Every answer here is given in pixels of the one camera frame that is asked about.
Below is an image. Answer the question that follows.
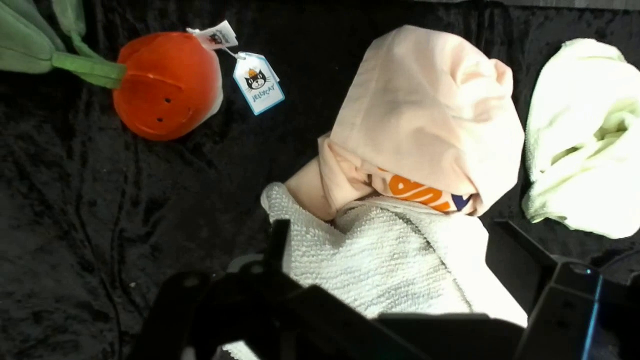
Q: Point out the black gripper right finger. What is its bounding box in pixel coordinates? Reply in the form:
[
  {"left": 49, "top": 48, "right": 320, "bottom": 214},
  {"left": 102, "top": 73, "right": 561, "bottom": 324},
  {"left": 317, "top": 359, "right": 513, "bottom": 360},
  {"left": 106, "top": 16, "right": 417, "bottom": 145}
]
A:
[{"left": 496, "top": 220, "right": 640, "bottom": 360}]

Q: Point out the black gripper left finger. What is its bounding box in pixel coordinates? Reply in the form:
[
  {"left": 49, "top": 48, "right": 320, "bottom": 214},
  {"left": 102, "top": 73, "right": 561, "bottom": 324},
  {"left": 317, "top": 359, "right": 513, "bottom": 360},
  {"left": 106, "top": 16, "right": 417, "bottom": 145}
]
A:
[{"left": 129, "top": 219, "right": 428, "bottom": 360}]

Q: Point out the large white towel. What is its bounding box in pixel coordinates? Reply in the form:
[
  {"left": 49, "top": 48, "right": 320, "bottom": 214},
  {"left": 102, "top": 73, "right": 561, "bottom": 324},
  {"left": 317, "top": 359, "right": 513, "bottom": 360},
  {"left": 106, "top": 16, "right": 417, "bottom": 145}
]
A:
[{"left": 258, "top": 180, "right": 530, "bottom": 331}]

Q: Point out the red plush radish toy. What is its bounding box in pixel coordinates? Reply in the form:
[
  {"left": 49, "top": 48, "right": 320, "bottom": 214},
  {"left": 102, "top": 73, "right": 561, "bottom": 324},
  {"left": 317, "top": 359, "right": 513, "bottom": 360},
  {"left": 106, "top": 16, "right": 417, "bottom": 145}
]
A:
[{"left": 0, "top": 0, "right": 241, "bottom": 145}]

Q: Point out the light green cloth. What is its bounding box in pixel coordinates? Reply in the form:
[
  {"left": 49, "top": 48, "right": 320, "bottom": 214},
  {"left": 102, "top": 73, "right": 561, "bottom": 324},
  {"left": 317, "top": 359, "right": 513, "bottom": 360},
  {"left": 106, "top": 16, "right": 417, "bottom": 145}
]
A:
[{"left": 521, "top": 37, "right": 640, "bottom": 241}]

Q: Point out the black tablecloth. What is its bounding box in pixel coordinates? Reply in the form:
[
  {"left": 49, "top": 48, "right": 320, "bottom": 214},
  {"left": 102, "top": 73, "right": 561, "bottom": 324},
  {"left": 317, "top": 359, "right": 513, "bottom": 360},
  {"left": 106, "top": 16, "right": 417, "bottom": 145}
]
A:
[{"left": 0, "top": 0, "right": 640, "bottom": 360}]

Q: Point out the white paper hang tag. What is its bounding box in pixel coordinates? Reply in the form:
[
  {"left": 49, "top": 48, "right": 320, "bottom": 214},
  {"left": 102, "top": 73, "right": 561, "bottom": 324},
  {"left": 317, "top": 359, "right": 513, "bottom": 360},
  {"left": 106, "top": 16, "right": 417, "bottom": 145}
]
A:
[{"left": 232, "top": 51, "right": 288, "bottom": 118}]

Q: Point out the peach cloth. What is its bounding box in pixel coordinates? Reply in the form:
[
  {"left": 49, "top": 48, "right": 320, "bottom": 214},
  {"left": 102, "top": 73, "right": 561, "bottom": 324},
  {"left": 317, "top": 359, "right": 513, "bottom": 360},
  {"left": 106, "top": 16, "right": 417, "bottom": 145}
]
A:
[{"left": 284, "top": 24, "right": 528, "bottom": 224}]

